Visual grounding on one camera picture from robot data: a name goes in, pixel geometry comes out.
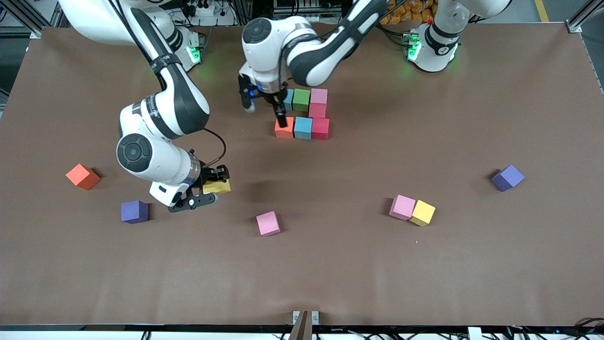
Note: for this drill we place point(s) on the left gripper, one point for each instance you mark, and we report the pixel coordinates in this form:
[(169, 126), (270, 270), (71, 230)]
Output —
[(273, 97)]

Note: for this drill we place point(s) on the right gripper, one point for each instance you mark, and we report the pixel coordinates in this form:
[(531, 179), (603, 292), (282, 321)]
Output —
[(208, 175)]

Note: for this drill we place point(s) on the light blue foam cube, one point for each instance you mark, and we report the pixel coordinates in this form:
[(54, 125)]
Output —
[(303, 128), (289, 99)]

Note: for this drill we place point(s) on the yellow foam cube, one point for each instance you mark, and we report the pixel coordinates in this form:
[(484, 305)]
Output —
[(423, 213), (219, 188)]

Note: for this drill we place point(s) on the orange foam cube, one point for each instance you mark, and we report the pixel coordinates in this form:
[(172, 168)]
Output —
[(82, 176), (282, 132)]

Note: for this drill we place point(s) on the green foam cube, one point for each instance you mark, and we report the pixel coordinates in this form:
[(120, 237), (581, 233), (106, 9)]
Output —
[(301, 100)]

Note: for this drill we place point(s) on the crimson foam cube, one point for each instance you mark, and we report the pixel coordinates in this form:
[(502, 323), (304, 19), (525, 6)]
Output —
[(317, 111), (320, 129)]

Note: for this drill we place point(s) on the light pink foam cube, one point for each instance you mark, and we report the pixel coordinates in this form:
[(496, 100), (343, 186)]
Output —
[(402, 207), (319, 96)]

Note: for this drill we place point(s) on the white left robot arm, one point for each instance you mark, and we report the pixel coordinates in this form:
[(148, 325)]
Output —
[(273, 47)]

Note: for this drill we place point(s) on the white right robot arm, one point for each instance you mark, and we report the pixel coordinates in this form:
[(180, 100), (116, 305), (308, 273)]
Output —
[(155, 156)]

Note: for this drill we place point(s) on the purple foam cube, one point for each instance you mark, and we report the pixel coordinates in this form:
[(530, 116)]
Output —
[(507, 178), (134, 211)]

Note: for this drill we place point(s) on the background equipment rack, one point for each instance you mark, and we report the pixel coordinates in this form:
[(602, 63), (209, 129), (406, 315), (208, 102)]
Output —
[(306, 9)]

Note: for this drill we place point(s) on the white power strip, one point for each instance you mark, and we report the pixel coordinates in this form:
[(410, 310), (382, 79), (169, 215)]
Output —
[(205, 10)]

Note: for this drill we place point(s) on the small green-lit controller box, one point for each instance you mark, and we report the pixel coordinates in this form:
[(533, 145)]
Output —
[(409, 42)]

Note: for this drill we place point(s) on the bag of orange items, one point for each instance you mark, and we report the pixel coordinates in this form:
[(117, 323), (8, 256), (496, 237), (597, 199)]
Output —
[(410, 12)]

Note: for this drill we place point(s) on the small white block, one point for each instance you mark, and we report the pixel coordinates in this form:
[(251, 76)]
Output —
[(474, 334)]

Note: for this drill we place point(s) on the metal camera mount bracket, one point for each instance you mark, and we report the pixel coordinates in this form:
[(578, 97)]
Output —
[(302, 328)]

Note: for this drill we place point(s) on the aluminium frame profile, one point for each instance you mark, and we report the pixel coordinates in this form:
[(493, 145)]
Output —
[(578, 23), (33, 26)]

